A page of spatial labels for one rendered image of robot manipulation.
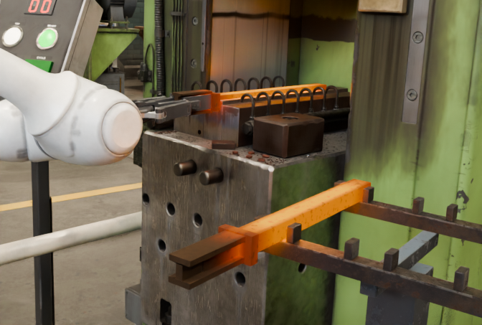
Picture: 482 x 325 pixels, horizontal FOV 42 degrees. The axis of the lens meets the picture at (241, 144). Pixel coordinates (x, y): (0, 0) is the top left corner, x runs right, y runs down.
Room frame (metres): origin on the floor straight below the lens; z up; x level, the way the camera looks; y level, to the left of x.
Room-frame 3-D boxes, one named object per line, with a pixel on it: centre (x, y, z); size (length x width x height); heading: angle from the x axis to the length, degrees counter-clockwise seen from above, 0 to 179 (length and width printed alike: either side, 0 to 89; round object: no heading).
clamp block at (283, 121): (1.19, -0.09, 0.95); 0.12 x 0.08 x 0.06; 135
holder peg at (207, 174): (1.14, 0.05, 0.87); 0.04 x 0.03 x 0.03; 135
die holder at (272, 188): (1.39, -0.12, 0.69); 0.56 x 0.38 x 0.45; 135
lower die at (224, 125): (1.42, -0.07, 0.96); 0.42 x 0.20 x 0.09; 135
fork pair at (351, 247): (0.73, -0.21, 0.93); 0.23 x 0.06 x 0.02; 145
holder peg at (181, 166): (1.19, 0.11, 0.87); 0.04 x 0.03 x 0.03; 135
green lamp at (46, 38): (1.50, 0.47, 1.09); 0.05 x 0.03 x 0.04; 45
